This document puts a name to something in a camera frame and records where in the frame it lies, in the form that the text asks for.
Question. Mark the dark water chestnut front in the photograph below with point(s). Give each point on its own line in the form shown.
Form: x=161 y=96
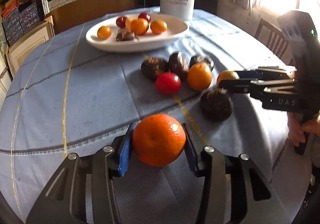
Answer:
x=216 y=105

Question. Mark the orange kumquat fruit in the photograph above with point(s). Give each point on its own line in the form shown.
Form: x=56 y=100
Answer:
x=158 y=27

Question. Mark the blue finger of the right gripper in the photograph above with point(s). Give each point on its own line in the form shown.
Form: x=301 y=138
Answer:
x=268 y=73
x=253 y=87

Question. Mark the dark water chestnut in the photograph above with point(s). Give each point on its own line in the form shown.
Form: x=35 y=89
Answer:
x=125 y=35
x=152 y=67
x=216 y=105

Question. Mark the cream framed panel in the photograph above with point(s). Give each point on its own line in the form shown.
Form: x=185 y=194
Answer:
x=38 y=35

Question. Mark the person's right hand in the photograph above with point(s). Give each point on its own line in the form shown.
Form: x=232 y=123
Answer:
x=297 y=130

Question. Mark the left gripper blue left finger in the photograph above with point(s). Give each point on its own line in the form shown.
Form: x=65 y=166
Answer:
x=63 y=199

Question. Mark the small yellow-orange tomato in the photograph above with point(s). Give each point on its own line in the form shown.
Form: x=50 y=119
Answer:
x=104 y=32

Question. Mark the large orange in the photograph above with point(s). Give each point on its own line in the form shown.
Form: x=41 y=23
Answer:
x=158 y=140

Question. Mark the small orange mandarin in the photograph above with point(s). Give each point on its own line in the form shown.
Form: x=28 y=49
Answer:
x=199 y=76

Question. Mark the pale yellow tomato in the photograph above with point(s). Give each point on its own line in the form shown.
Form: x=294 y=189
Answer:
x=128 y=23

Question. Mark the blue checked tablecloth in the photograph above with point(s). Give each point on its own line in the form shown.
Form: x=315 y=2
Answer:
x=69 y=96

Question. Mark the small red cherry tomato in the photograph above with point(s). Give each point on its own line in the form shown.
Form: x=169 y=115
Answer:
x=168 y=83

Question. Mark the white oval plate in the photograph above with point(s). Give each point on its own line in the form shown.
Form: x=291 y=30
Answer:
x=176 y=29

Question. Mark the wooden chair back far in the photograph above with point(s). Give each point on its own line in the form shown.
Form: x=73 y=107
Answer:
x=81 y=11

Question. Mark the dark water chestnut shiny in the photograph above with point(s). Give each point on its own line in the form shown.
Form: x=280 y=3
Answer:
x=178 y=65

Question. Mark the large red plum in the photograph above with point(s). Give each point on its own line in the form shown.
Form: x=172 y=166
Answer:
x=145 y=16

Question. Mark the wooden chair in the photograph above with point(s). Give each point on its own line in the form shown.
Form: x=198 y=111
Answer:
x=272 y=37
x=81 y=11

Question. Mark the wooden chair right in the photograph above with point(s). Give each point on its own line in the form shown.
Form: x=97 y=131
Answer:
x=272 y=37

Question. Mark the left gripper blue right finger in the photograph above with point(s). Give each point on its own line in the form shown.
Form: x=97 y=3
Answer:
x=253 y=200

